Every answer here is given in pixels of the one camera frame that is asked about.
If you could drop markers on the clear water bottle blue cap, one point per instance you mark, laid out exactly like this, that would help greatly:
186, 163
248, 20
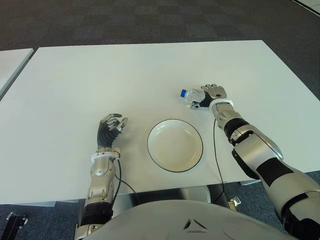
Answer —
192, 95

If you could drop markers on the robot left arm silver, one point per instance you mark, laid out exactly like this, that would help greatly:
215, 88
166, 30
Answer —
100, 175

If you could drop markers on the white round pedestal base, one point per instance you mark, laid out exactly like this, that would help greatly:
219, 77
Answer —
197, 193

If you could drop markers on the black wheeled stand foot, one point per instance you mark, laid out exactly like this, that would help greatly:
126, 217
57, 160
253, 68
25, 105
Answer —
15, 225

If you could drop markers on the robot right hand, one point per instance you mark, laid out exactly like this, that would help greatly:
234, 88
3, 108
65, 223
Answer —
216, 92

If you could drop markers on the small metal bracket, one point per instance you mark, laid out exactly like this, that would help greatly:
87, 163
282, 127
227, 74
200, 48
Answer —
235, 201

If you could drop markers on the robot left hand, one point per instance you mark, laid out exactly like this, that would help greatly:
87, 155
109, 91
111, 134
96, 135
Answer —
106, 136

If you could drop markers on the white flat panel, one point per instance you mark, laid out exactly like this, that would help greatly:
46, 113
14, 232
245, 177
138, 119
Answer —
312, 3

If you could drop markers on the robot right arm silver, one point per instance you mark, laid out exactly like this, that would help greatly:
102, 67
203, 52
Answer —
255, 150

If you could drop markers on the white plate black rim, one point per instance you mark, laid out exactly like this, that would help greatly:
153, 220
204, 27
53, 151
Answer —
175, 146

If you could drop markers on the grey robot torso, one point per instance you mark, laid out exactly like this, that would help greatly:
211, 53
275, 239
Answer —
155, 220

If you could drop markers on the white side table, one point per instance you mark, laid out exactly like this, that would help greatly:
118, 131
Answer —
12, 65

